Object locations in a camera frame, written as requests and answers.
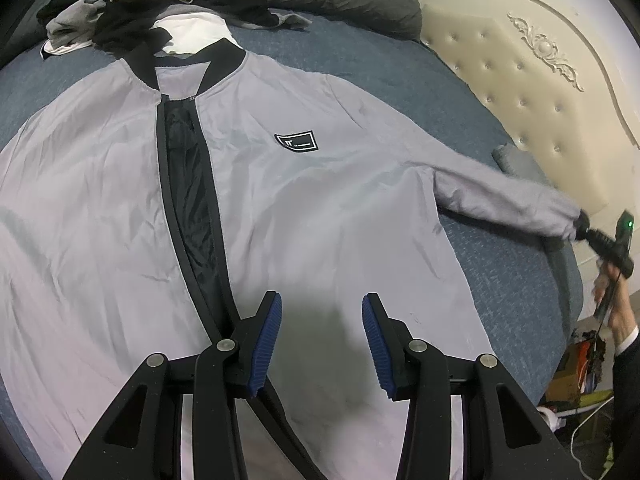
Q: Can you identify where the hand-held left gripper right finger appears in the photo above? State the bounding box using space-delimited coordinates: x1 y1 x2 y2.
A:
361 292 576 480

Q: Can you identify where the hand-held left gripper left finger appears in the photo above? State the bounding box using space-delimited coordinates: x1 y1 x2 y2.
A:
62 291 282 480

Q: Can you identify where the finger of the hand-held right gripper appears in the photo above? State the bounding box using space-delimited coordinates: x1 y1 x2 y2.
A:
575 214 609 253

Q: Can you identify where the grey jacket with black trim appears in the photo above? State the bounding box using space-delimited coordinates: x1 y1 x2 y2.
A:
0 40 591 480

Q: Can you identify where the person's right forearm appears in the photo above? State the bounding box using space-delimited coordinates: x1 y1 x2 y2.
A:
606 327 640 480

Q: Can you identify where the person's right hand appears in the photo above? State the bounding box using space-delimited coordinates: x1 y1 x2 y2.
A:
593 266 639 348

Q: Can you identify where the orange and black tool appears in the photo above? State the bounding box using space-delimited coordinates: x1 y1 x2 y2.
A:
574 329 609 392

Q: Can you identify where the grey-blue cloth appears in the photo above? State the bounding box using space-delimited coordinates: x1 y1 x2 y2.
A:
491 143 544 179

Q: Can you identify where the yellow cardboard box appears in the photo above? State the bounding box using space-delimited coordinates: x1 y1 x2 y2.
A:
544 359 587 402

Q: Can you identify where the cream tufted headboard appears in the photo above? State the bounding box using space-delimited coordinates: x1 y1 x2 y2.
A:
419 0 640 322

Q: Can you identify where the blue woven bedspread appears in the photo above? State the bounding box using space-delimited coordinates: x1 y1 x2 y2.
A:
0 0 584 480

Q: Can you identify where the white garment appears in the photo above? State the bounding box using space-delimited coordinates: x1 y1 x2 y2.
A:
151 13 242 57

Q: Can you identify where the black garment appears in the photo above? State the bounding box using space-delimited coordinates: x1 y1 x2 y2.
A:
37 0 282 87

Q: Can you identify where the grey hoodie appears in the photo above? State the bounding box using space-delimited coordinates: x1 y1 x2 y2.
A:
40 0 109 58

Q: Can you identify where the black cable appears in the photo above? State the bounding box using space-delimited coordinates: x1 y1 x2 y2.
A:
591 317 602 391

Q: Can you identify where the white cable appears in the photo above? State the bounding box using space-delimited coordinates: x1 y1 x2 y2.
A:
569 394 617 442

